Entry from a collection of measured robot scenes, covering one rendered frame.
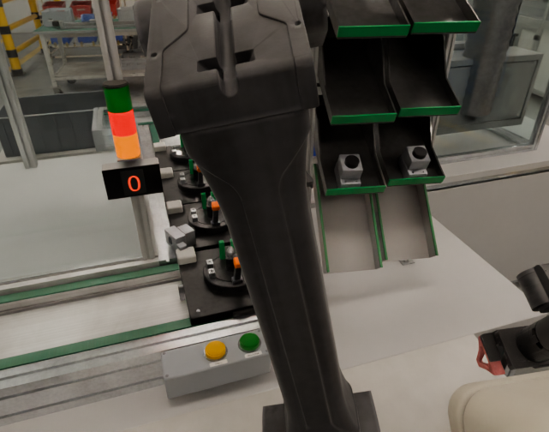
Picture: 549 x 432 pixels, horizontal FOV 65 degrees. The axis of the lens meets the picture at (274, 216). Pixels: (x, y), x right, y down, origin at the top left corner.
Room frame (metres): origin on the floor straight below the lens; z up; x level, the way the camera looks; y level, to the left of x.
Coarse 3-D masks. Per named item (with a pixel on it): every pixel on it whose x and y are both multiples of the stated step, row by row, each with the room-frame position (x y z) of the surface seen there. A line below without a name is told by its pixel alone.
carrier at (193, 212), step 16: (176, 208) 1.11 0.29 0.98; (192, 208) 1.08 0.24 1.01; (208, 208) 1.06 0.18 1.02; (176, 224) 1.05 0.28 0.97; (192, 224) 1.02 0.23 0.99; (208, 224) 1.02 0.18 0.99; (224, 224) 1.02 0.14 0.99; (208, 240) 0.97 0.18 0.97; (224, 240) 0.97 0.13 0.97; (176, 256) 0.92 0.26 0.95
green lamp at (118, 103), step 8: (104, 88) 0.86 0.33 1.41; (112, 88) 0.86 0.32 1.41; (120, 88) 0.86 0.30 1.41; (128, 88) 0.88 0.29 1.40; (104, 96) 0.87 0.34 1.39; (112, 96) 0.86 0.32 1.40; (120, 96) 0.86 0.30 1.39; (128, 96) 0.87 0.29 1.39; (112, 104) 0.86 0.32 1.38; (120, 104) 0.86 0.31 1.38; (128, 104) 0.87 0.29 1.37; (112, 112) 0.86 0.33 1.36; (120, 112) 0.86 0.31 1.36
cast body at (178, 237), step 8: (168, 232) 0.94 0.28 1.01; (176, 232) 0.94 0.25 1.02; (184, 232) 0.94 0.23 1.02; (192, 232) 0.94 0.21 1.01; (168, 240) 0.94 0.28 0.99; (176, 240) 0.91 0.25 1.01; (184, 240) 0.92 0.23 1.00; (192, 240) 0.94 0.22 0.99; (176, 248) 0.91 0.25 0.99; (184, 248) 0.90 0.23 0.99
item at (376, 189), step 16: (320, 96) 1.06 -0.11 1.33; (320, 112) 1.05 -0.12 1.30; (320, 128) 1.01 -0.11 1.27; (336, 128) 1.01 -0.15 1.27; (352, 128) 1.01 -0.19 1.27; (368, 128) 0.97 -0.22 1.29; (320, 144) 0.96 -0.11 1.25; (336, 144) 0.96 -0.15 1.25; (352, 144) 0.96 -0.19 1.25; (368, 144) 0.95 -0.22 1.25; (320, 160) 0.89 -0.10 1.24; (336, 160) 0.91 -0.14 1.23; (368, 160) 0.92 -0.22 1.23; (368, 176) 0.88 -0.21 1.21; (336, 192) 0.82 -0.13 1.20; (352, 192) 0.83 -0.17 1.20; (368, 192) 0.83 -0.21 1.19
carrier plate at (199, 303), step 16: (208, 256) 0.90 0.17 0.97; (192, 272) 0.83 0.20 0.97; (192, 288) 0.77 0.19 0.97; (208, 288) 0.77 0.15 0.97; (192, 304) 0.72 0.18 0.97; (208, 304) 0.72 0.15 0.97; (224, 304) 0.72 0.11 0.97; (240, 304) 0.72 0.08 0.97; (192, 320) 0.68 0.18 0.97; (208, 320) 0.69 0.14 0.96
